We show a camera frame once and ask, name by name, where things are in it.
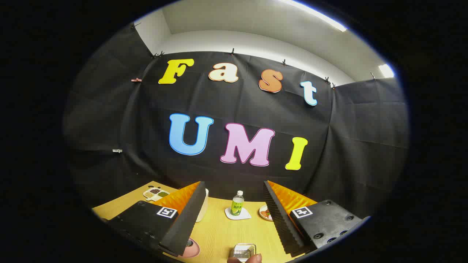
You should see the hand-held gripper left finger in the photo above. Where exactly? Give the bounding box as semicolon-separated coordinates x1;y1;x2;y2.
107;181;207;257

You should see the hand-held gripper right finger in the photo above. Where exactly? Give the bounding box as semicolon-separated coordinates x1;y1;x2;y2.
263;180;370;258

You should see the white plate of food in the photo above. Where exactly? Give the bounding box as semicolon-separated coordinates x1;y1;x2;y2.
259;205;274;222

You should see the white toaster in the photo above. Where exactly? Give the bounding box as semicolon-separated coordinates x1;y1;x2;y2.
196;188;209;222

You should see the pink plate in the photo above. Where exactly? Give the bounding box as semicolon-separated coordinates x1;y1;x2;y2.
179;237;200;259

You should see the white coaster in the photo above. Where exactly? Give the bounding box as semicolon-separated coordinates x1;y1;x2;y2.
224;207;252;220

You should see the white divided condiment dish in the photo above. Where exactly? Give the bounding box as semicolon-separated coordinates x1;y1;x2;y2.
143;187;170;202

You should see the green label drink bottle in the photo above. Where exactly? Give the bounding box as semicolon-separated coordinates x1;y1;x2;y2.
231;190;245;216

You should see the perforated metal tray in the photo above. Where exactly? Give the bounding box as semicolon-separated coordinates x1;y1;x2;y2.
231;243;257;260

